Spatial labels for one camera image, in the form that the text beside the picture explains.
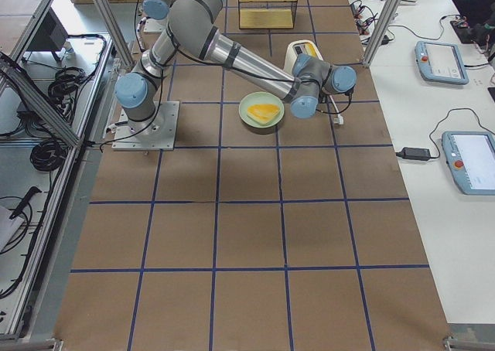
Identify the cream white toaster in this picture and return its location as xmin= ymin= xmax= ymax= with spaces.
xmin=283 ymin=39 xmax=323 ymax=74

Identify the yellow toast slice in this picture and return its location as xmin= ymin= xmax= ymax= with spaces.
xmin=247 ymin=104 xmax=280 ymax=125

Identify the light green plate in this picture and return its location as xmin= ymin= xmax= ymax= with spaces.
xmin=239 ymin=92 xmax=285 ymax=128

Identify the lower wooden shelf board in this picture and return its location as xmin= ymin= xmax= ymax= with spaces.
xmin=239 ymin=9 xmax=294 ymax=29

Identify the black power adapter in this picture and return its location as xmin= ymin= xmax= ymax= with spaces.
xmin=401 ymin=147 xmax=431 ymax=161

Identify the upper blue teach pendant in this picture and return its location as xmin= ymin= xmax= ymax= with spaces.
xmin=415 ymin=41 xmax=469 ymax=85

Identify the blue teach pendant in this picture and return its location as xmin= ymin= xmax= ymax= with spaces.
xmin=415 ymin=41 xmax=469 ymax=85
xmin=442 ymin=131 xmax=494 ymax=196

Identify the lower blue teach pendant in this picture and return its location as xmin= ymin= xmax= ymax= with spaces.
xmin=442 ymin=131 xmax=494 ymax=196

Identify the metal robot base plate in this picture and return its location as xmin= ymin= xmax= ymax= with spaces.
xmin=111 ymin=101 xmax=180 ymax=151

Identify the white toaster plug cable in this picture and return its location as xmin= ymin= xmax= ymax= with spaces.
xmin=326 ymin=94 xmax=346 ymax=126

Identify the black coiled cable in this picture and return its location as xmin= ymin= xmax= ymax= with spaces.
xmin=30 ymin=138 xmax=67 ymax=172

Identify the left aluminium frame rail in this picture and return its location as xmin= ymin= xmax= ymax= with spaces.
xmin=1 ymin=52 xmax=81 ymax=148

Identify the right aluminium frame post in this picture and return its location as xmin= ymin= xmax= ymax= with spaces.
xmin=362 ymin=0 xmax=401 ymax=67

